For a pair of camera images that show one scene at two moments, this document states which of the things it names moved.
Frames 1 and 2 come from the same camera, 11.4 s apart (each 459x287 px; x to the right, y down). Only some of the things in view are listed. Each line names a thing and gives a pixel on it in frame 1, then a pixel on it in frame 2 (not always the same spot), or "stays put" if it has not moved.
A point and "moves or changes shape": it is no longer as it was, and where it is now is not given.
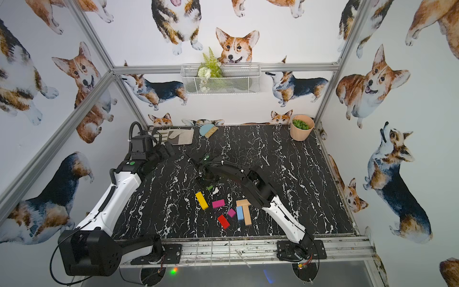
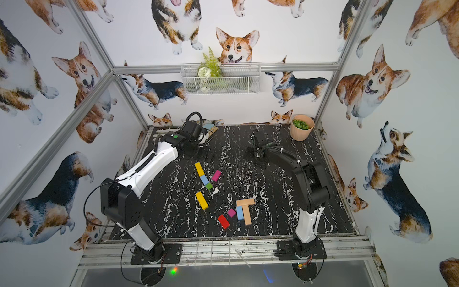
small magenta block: (231, 213) stays put
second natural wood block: (247, 214) stays put
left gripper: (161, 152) -> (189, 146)
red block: (223, 221) stays put
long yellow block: (202, 201) stays put
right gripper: (214, 180) -> (253, 149)
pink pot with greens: (302, 126) stays put
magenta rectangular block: (219, 203) moves or changes shape
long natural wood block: (242, 202) stays put
